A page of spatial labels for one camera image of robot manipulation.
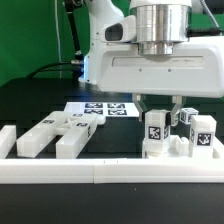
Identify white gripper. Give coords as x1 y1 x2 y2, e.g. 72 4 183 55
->
97 36 224 126

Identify white chair seat plate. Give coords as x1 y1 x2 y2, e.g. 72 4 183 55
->
141 134 218 160

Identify white chair back frame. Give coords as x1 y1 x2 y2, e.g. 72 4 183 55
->
17 111 106 159

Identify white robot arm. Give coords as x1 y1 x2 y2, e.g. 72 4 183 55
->
79 0 224 123

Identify white marker sheet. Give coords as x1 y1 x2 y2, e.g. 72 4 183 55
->
64 102 139 117

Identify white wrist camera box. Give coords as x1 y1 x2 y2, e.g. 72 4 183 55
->
100 15 137 43

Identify white U-shaped fence frame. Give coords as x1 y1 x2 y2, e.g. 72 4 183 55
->
0 125 224 184

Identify grey hose cable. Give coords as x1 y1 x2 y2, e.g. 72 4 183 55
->
199 0 222 29

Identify black cable on table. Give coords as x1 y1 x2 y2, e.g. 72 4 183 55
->
26 61 84 80

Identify black camera stand pole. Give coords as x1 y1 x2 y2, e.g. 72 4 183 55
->
63 0 83 60

